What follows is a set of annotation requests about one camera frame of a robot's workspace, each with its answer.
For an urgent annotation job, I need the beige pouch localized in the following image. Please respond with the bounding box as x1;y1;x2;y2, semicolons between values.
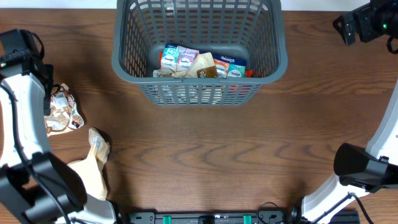
68;128;110;201

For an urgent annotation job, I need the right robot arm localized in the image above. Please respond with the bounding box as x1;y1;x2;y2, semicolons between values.
285;0;397;223

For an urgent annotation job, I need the San Remo spaghetti packet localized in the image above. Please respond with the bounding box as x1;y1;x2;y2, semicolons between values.
159;52;252;78

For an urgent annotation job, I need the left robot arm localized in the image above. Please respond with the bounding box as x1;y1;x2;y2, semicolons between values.
1;29;121;223

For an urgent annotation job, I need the Pantree mushroom pouch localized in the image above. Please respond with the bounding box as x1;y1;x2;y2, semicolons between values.
44;83;85;136
152;52;219;78

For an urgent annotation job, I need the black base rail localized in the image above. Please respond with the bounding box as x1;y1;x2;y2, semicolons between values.
128;209;288;224

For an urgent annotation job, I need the grey plastic basket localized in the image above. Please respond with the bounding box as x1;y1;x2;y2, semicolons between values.
112;0;288;105

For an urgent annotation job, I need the Kleenex pocket tissue multipack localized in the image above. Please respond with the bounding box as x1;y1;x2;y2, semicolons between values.
152;44;247;78

